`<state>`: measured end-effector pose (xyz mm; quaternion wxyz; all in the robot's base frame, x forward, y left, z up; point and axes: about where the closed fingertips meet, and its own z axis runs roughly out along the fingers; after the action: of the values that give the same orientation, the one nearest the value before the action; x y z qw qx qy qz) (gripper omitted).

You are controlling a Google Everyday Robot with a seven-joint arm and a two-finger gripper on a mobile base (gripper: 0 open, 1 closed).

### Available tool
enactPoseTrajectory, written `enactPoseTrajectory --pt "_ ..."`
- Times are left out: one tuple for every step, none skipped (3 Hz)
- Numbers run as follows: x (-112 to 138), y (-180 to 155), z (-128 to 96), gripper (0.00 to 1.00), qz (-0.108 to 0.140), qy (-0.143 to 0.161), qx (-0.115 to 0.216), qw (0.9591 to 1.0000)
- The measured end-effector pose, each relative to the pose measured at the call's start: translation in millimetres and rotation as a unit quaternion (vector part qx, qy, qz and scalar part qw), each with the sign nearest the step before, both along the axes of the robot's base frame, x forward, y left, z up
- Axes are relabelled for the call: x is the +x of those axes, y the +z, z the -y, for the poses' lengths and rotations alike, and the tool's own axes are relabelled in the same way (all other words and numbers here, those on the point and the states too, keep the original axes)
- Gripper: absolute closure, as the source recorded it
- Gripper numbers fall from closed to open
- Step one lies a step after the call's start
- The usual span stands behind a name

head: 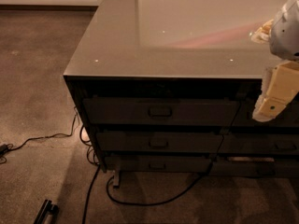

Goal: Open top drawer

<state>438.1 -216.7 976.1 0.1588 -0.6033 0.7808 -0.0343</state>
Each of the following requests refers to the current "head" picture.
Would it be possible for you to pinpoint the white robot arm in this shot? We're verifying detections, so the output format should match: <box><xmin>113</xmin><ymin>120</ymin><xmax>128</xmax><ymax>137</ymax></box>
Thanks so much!
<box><xmin>251</xmin><ymin>0</ymin><xmax>299</xmax><ymax>122</ymax></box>

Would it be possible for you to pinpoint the black metal bracket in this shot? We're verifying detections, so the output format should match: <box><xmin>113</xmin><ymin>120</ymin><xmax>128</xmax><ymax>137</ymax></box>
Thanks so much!
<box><xmin>34</xmin><ymin>199</ymin><xmax>59</xmax><ymax>224</ymax></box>

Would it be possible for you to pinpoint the drawer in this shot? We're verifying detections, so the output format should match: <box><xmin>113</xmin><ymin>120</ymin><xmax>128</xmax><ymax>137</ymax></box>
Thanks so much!
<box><xmin>209</xmin><ymin>157</ymin><xmax>299</xmax><ymax>178</ymax></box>
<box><xmin>233</xmin><ymin>101</ymin><xmax>299</xmax><ymax>128</ymax></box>
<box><xmin>96</xmin><ymin>132</ymin><xmax>222</xmax><ymax>153</ymax></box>
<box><xmin>105</xmin><ymin>155</ymin><xmax>210</xmax><ymax>173</ymax></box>
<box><xmin>82</xmin><ymin>97</ymin><xmax>239</xmax><ymax>126</ymax></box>
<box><xmin>219</xmin><ymin>133</ymin><xmax>299</xmax><ymax>155</ymax></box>

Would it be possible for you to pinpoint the thin black power cable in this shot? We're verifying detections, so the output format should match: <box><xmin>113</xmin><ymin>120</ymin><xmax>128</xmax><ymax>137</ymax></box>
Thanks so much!
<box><xmin>0</xmin><ymin>107</ymin><xmax>78</xmax><ymax>165</ymax></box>

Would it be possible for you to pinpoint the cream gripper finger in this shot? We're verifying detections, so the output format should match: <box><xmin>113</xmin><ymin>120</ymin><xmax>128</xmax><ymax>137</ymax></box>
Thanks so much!
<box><xmin>252</xmin><ymin>96</ymin><xmax>287</xmax><ymax>122</ymax></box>

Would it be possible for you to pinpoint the black power adapter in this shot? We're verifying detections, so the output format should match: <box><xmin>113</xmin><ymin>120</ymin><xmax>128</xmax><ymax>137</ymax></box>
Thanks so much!
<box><xmin>0</xmin><ymin>144</ymin><xmax>8</xmax><ymax>155</ymax></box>

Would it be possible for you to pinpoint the thick black floor cable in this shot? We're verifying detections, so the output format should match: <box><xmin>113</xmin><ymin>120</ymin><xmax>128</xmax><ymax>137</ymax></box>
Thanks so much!
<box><xmin>106</xmin><ymin>103</ymin><xmax>242</xmax><ymax>207</ymax></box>

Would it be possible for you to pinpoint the dark cabinet with glass top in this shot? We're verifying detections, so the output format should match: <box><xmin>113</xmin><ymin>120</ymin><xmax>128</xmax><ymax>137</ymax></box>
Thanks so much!
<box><xmin>64</xmin><ymin>0</ymin><xmax>299</xmax><ymax>175</ymax></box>

